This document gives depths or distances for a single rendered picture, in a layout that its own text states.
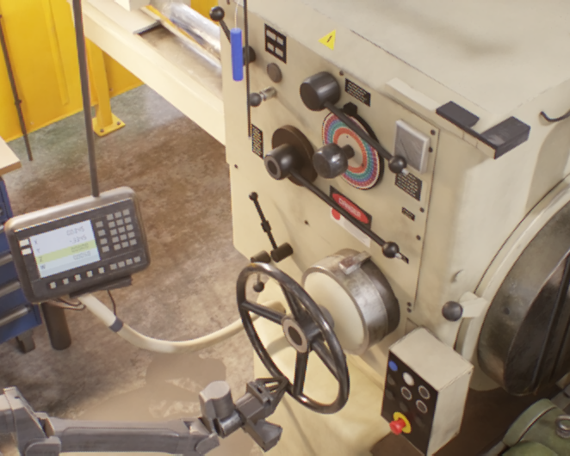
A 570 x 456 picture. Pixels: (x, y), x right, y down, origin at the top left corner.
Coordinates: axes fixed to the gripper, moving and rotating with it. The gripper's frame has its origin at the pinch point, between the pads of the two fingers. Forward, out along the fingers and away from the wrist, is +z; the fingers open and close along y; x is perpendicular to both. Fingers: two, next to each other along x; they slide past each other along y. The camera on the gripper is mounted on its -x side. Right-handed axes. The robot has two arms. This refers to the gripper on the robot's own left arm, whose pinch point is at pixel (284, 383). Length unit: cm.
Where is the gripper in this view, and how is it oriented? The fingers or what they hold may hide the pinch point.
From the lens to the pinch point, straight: 216.9
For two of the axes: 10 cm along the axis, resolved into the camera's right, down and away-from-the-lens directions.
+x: -6.3, -6.0, 4.9
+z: 7.7, -4.3, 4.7
